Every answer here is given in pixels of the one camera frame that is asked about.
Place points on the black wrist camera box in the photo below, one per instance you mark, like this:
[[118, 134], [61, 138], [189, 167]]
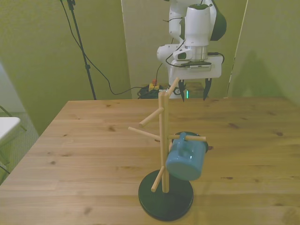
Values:
[[199, 68]]

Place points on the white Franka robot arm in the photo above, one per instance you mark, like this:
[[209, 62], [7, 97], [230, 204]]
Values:
[[197, 23]]

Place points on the yellow emergency stop box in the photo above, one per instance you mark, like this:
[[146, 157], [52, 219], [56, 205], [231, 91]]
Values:
[[154, 86]]

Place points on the wooden mug tree black base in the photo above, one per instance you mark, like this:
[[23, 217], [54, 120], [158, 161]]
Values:
[[165, 201]]

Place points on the blue ceramic mug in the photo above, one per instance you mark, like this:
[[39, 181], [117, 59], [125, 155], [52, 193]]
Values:
[[185, 164]]

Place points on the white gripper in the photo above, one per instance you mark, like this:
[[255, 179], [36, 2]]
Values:
[[201, 75]]

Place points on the black tripod pole stand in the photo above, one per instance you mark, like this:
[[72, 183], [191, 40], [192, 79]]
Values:
[[89, 68]]

